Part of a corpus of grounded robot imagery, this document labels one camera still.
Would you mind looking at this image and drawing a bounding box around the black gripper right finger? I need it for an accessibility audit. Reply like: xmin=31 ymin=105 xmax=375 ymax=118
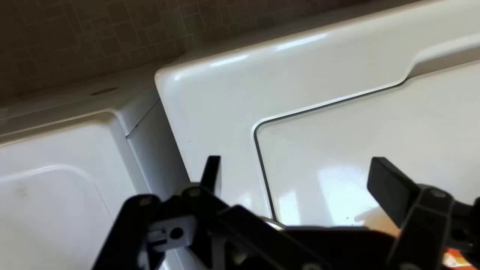
xmin=366 ymin=156 xmax=480 ymax=270

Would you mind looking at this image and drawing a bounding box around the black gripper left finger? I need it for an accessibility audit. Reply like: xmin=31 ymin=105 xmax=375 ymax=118
xmin=91 ymin=154 xmax=321 ymax=270

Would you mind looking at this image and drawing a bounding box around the white washing machine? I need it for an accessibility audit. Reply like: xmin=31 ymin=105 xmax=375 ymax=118
xmin=153 ymin=0 xmax=480 ymax=231

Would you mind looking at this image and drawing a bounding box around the white dryer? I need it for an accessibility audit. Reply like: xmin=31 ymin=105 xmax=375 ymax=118
xmin=0 ymin=64 xmax=192 ymax=270

